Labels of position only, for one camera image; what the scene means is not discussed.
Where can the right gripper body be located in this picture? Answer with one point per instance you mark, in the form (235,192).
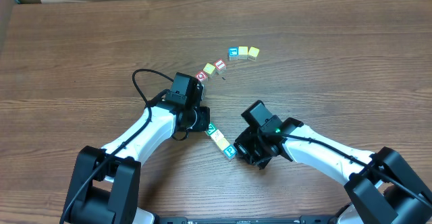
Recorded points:
(250,143)

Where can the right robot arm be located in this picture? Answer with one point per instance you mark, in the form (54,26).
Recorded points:
(382,186)

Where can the white picture block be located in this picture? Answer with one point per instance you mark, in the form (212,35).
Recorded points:
(217,136)

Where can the yellow block cluster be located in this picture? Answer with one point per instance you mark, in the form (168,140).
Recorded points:
(210,70)
(223,143)

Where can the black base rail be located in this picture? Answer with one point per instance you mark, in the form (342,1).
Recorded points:
(304,219)

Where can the red letter I block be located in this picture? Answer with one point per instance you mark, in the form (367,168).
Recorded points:
(220,66)

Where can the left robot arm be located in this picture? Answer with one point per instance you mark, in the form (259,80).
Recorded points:
(105,182)

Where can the red letter Q block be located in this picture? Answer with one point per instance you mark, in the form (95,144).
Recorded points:
(201,76)

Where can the yellow block top right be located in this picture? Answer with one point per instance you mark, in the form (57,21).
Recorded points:
(253,53)

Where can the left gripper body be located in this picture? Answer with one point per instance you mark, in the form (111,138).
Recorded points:
(197,119)

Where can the yellow block top middle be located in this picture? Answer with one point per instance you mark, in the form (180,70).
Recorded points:
(243,52)

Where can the blue letter block top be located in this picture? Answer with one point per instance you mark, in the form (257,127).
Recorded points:
(233,53)

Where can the blue letter P block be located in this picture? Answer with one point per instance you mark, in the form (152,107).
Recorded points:
(230,152)

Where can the green letter Z block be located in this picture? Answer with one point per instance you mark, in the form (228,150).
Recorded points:
(211,129)

